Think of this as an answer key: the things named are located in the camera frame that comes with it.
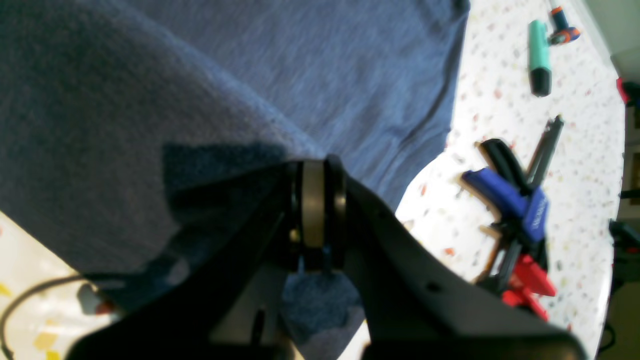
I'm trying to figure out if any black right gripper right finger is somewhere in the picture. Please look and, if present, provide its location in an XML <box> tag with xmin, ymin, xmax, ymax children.
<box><xmin>324</xmin><ymin>155</ymin><xmax>587</xmax><ymax>360</ymax></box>

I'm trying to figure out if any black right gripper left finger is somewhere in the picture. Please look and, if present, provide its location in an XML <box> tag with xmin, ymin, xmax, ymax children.
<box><xmin>67</xmin><ymin>162</ymin><xmax>301</xmax><ymax>360</ymax></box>

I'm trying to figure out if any blue-grey T-shirt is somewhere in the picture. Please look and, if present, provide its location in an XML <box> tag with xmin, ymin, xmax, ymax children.
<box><xmin>0</xmin><ymin>0</ymin><xmax>471</xmax><ymax>360</ymax></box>

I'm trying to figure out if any large blue red bar clamp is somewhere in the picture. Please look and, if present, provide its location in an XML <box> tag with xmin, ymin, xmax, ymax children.
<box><xmin>461</xmin><ymin>115</ymin><xmax>565</xmax><ymax>321</ymax></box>

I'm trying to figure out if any teal highlighter marker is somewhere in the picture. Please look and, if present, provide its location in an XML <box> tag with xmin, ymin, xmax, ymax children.
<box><xmin>528</xmin><ymin>20</ymin><xmax>553</xmax><ymax>98</ymax></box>

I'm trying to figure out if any orange blue T-handle screwdriver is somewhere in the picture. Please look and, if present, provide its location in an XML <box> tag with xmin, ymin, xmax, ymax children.
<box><xmin>548</xmin><ymin>0</ymin><xmax>581</xmax><ymax>46</ymax></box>

